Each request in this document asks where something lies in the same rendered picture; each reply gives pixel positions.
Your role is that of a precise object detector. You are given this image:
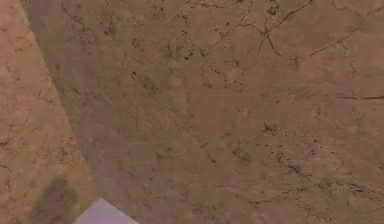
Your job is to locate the pale purple block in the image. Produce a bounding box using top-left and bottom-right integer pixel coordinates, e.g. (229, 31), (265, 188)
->
(72, 197), (140, 224)

